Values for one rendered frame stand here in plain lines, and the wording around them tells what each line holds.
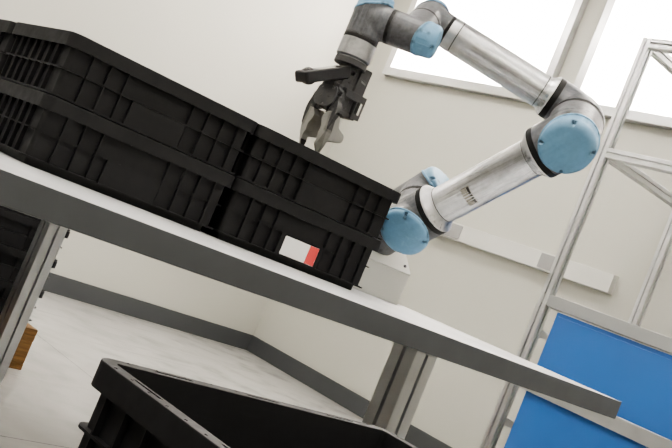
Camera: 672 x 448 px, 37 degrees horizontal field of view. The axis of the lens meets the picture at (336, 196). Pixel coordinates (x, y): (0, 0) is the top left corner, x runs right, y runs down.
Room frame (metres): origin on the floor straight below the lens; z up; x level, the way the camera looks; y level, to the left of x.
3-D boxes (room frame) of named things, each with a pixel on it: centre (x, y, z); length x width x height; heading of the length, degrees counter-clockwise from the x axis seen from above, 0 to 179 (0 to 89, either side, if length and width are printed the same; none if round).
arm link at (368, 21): (2.08, 0.08, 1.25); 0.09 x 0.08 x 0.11; 80
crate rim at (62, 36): (1.85, 0.43, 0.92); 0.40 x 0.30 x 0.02; 128
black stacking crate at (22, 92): (1.85, 0.43, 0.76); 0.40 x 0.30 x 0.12; 128
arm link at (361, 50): (2.08, 0.08, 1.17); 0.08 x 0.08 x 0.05
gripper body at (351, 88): (2.08, 0.07, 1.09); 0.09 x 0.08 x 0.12; 129
